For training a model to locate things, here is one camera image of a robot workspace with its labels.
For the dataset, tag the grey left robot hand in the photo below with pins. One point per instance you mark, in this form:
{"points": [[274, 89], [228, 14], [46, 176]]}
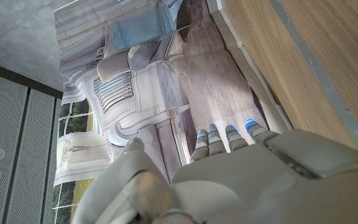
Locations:
{"points": [[244, 186]]}

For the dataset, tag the printed living room backdrop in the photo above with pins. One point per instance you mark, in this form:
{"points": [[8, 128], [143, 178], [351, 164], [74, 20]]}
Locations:
{"points": [[166, 81]]}

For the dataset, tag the white perforated panel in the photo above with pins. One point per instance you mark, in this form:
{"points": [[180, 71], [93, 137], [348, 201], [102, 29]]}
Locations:
{"points": [[14, 140]]}

